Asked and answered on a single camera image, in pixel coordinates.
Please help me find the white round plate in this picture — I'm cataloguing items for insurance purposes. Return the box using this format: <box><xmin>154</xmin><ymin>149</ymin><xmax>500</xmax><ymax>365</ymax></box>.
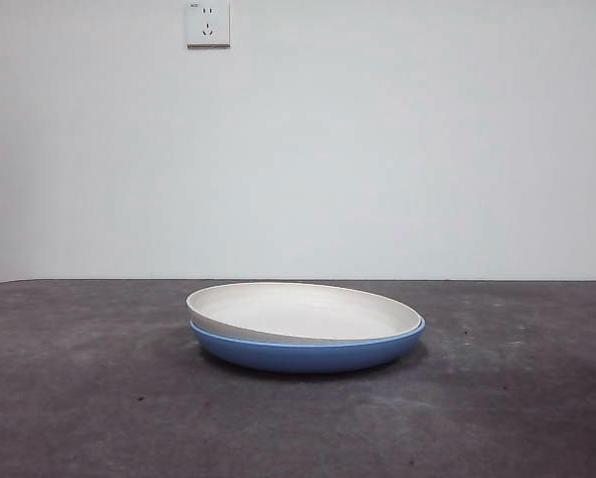
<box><xmin>184</xmin><ymin>280</ymin><xmax>425</xmax><ymax>346</ymax></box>

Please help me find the blue round plate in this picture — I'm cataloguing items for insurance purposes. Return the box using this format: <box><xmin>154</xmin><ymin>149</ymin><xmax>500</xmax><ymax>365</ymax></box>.
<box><xmin>188</xmin><ymin>318</ymin><xmax>428</xmax><ymax>374</ymax></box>

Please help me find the white wall power socket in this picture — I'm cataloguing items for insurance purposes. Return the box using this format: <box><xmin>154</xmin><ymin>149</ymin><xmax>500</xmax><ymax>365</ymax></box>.
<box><xmin>185</xmin><ymin>0</ymin><xmax>232</xmax><ymax>50</ymax></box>

